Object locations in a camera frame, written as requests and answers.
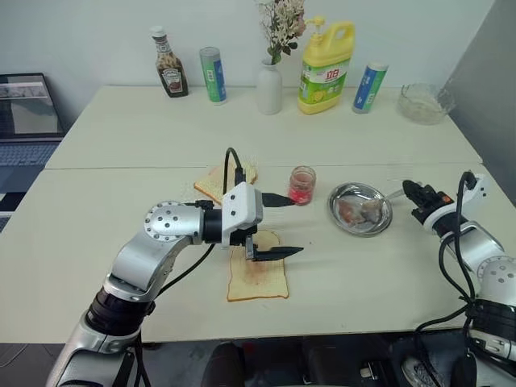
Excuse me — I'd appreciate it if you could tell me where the yellow detergent pump bottle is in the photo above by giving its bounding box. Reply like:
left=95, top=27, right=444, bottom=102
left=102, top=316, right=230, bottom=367
left=297, top=15, right=357, bottom=116

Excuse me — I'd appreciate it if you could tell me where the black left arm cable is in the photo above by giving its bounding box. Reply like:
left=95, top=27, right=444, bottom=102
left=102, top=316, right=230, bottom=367
left=134, top=147, right=248, bottom=387

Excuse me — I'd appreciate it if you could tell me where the white sneaker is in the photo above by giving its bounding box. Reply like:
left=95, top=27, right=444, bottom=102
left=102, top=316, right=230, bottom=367
left=400, top=354, right=445, bottom=387

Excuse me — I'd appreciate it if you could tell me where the small glass jam jar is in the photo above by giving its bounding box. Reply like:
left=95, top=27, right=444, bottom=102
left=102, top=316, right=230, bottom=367
left=287, top=164, right=318, bottom=206

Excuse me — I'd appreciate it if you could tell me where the open laptop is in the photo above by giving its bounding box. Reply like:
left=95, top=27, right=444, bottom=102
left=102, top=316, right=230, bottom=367
left=0, top=72, right=66, bottom=195

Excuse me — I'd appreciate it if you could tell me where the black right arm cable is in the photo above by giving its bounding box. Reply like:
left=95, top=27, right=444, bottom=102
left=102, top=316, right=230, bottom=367
left=414, top=170, right=479, bottom=387

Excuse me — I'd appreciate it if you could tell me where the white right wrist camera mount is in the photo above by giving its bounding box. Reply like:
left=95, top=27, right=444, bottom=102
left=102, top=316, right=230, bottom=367
left=418, top=173, right=492, bottom=239

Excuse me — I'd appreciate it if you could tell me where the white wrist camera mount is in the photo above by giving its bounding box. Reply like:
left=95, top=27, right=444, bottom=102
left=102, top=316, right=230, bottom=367
left=220, top=181, right=265, bottom=248
left=418, top=173, right=492, bottom=239

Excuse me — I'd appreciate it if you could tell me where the clear glass bowl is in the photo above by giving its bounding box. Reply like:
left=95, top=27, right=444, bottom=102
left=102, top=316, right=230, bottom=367
left=395, top=82, right=457, bottom=126

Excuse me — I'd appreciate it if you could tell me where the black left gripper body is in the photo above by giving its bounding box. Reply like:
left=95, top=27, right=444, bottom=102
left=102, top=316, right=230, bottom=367
left=231, top=226, right=260, bottom=263

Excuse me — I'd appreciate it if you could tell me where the round metal plate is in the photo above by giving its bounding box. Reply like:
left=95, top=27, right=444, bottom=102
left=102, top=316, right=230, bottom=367
left=327, top=181, right=393, bottom=238

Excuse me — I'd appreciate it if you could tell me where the dark rounded shape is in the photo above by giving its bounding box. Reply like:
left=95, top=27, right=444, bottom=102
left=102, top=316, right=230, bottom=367
left=201, top=341, right=253, bottom=387

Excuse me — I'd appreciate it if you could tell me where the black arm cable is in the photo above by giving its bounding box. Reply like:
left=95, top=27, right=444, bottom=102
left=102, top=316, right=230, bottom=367
left=134, top=147, right=248, bottom=387
left=414, top=170, right=479, bottom=387

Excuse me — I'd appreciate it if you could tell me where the white ceramic vase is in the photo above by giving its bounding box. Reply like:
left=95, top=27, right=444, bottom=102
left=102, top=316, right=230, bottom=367
left=256, top=59, right=284, bottom=116

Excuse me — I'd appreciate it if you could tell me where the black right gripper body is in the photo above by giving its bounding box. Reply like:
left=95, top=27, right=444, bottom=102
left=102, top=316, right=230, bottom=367
left=411, top=190, right=457, bottom=221

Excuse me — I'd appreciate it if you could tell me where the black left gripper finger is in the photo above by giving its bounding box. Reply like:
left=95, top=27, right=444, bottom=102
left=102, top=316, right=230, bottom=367
left=252, top=246, right=305, bottom=264
left=260, top=192, right=298, bottom=210

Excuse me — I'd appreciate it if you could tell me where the dried flower bouquet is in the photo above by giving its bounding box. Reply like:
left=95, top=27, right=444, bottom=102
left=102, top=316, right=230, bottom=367
left=255, top=0, right=308, bottom=66

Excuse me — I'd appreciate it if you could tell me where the bread slice with pink stain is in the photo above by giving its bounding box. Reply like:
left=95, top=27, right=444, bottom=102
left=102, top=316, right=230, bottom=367
left=226, top=229, right=290, bottom=303

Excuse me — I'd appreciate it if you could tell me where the plain bread slice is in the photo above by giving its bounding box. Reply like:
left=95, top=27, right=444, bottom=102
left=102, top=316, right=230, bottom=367
left=193, top=164, right=259, bottom=205

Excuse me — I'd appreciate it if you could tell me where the green blue cylinder can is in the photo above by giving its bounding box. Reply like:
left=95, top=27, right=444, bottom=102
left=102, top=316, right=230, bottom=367
left=198, top=46, right=228, bottom=106
left=352, top=61, right=389, bottom=115

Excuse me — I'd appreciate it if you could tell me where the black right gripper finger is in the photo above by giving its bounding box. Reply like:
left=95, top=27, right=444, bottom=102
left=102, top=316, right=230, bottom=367
left=414, top=185, right=439, bottom=209
left=402, top=179, right=425, bottom=203

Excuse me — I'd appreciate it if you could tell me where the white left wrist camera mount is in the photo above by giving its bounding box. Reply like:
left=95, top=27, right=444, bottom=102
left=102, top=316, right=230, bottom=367
left=220, top=181, right=265, bottom=248

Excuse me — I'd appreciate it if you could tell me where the ketchup bottle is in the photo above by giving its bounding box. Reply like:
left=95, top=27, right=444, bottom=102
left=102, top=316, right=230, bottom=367
left=151, top=25, right=190, bottom=99

